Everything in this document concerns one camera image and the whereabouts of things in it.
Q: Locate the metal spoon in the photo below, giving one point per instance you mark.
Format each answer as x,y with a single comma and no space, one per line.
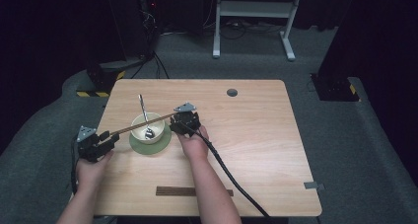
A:
143,107

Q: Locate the round green coaster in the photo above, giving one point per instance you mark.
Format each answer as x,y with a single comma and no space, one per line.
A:
164,144

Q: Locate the single brown wooden chopstick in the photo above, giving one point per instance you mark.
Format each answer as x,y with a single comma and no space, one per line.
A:
138,125

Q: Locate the row of brown chopsticks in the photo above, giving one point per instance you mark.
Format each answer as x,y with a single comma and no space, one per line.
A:
174,191

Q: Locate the person's left hand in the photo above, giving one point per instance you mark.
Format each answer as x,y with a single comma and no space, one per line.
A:
90,171

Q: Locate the person's right hand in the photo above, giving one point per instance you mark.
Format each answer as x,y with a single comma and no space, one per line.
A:
194,146

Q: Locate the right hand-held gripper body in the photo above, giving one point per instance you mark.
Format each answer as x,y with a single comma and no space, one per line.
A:
189,120

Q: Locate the black stand with hazard stripes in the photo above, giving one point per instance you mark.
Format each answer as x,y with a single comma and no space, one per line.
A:
102,82
335,87

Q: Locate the cream ceramic bowl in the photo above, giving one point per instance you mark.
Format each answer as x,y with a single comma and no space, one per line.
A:
157,133

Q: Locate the grey round table grommet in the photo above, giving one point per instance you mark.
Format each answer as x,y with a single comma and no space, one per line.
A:
232,92

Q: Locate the white metal stand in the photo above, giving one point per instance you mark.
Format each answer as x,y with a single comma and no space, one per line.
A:
253,9

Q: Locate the dark equipment rack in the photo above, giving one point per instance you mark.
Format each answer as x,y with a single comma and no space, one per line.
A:
138,20

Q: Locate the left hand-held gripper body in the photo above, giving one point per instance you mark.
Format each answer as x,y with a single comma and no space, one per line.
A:
89,146

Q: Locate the grey tape piece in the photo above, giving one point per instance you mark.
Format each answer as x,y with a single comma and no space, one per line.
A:
312,185

